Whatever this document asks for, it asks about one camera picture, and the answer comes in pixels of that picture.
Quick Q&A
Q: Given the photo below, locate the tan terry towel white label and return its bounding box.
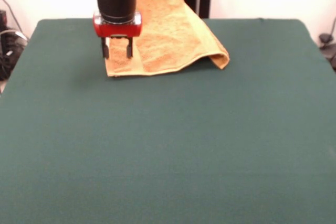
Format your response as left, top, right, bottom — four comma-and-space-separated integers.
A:
104, 0, 230, 78

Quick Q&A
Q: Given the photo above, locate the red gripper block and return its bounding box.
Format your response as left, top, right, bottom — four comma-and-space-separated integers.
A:
92, 10, 143, 59

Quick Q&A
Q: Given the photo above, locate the dark green table cloth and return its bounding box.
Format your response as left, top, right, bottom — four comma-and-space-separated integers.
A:
0, 18, 336, 224

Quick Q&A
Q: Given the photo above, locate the grey cable loop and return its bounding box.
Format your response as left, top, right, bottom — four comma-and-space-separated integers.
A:
0, 0, 29, 43

